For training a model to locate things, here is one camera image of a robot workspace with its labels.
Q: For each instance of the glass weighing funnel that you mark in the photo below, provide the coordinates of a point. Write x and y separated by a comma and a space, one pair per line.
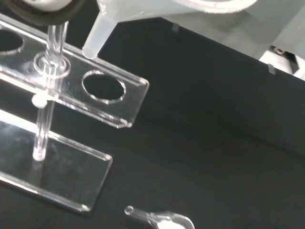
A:
164, 219

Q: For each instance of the black cloth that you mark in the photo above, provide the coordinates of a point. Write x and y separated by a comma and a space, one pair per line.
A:
202, 143

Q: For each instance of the clear cloth clip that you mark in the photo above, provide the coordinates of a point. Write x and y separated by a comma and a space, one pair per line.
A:
175, 28
271, 69

